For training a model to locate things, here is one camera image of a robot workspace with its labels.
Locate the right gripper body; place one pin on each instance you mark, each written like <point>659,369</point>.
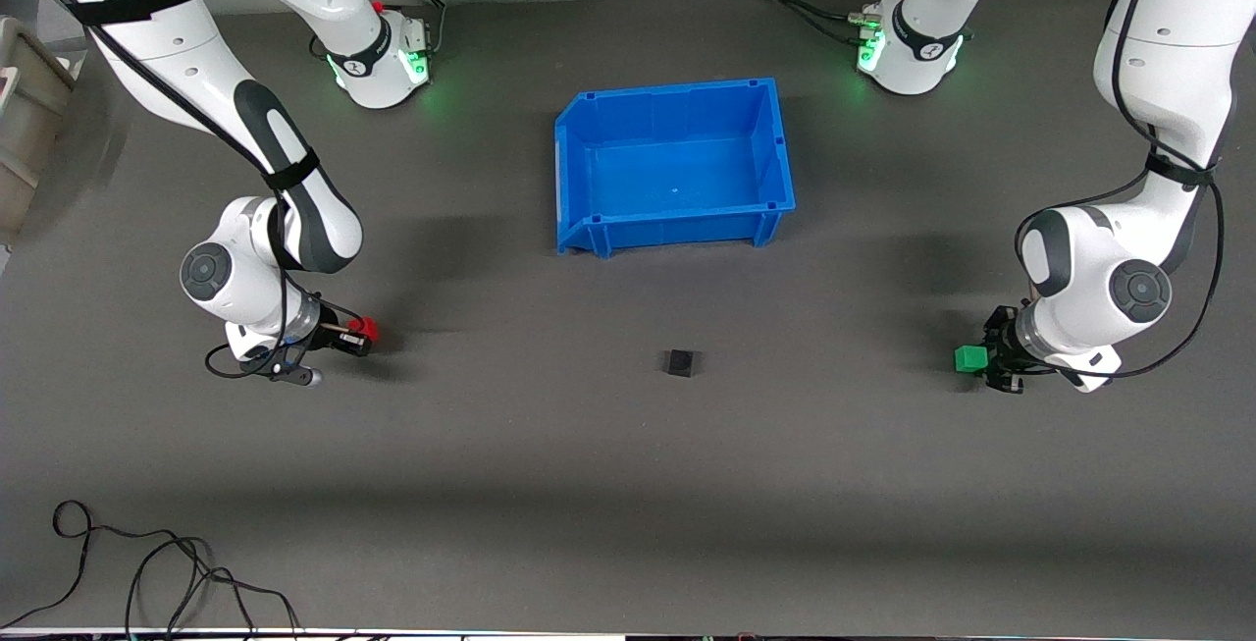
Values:
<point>332,337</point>

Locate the red cube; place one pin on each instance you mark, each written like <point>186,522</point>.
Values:
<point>363,330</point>

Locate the green cube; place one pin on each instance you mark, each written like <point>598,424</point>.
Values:
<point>970,358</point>

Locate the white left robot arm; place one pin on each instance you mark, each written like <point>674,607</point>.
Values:
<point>1168,52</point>

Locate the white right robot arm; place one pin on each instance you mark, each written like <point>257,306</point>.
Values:
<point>147,32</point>

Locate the black cube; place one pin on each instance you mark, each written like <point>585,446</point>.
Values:
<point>680,363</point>

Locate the blue plastic storage bin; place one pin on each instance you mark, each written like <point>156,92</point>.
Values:
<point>677,170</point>

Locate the beige plastic box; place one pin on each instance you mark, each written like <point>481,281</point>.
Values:
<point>29,121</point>

